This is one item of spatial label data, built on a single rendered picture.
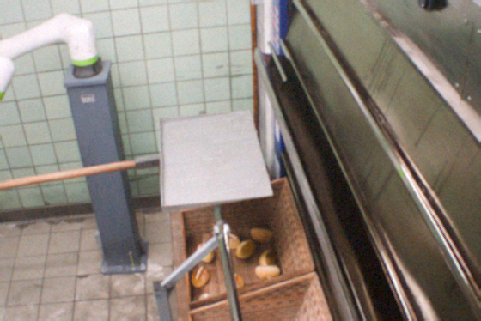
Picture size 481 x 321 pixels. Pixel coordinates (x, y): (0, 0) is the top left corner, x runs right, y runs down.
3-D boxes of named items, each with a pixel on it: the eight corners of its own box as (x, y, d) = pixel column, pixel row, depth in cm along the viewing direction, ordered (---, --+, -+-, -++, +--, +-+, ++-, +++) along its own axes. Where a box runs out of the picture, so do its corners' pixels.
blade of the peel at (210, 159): (162, 213, 191) (161, 206, 189) (160, 124, 235) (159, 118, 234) (273, 195, 193) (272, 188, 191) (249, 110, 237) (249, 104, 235)
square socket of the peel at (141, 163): (136, 170, 211) (134, 163, 209) (136, 164, 214) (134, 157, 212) (161, 166, 212) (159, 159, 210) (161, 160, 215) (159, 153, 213)
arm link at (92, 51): (87, 50, 275) (81, 13, 264) (104, 58, 266) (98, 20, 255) (63, 59, 268) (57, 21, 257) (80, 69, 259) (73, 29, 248)
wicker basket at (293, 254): (287, 223, 273) (288, 174, 257) (314, 316, 227) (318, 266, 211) (181, 235, 268) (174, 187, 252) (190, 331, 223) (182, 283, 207)
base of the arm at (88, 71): (78, 56, 285) (76, 45, 281) (107, 52, 285) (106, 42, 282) (69, 80, 264) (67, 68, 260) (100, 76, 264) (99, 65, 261)
